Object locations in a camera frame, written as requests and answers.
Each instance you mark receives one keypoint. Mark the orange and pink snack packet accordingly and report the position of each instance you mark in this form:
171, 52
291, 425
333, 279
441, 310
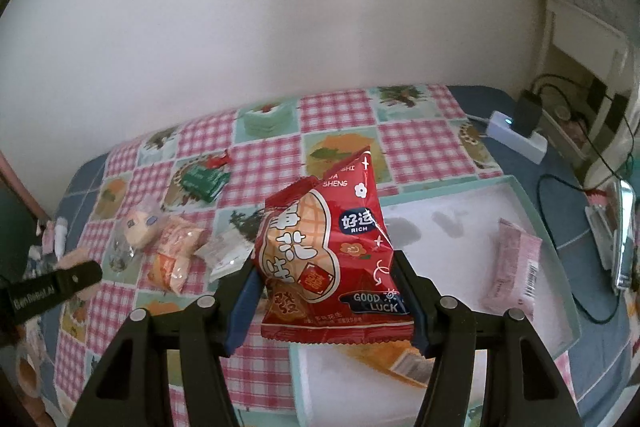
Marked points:
175, 252

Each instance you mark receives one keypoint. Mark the small red wrapped candy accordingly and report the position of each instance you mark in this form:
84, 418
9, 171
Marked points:
218, 161

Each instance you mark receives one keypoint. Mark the pink wooden door frame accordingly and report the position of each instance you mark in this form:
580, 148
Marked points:
20, 187

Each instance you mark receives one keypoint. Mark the white power strip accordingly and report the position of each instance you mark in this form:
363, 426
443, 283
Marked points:
505, 129

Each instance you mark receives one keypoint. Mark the red peanut snack packet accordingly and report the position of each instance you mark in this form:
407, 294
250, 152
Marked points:
320, 247

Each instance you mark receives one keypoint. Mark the white box with green rim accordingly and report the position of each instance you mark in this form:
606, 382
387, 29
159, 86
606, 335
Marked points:
450, 227

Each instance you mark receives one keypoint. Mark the white grey snack packet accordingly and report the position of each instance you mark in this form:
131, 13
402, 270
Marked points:
222, 254

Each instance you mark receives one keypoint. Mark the green snack packet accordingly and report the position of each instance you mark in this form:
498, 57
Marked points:
202, 181

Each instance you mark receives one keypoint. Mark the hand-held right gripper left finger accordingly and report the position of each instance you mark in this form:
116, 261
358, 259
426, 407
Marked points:
244, 304

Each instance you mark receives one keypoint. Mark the white wooden shelf unit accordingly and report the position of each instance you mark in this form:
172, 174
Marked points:
565, 32

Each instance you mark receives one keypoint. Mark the black charger plug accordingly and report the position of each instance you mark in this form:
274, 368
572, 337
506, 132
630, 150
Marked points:
527, 114

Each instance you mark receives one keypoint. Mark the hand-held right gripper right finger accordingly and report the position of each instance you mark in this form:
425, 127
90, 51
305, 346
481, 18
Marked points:
421, 332

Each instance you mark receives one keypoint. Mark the pink snack packet with barcode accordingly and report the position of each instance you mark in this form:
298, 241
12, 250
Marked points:
510, 267

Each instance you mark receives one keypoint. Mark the round bun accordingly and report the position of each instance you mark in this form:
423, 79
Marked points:
140, 227

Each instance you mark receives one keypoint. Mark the orange clear snack packet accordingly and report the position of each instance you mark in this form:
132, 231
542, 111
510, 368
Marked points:
412, 367

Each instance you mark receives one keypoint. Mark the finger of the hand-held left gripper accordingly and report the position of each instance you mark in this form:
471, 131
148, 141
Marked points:
45, 294

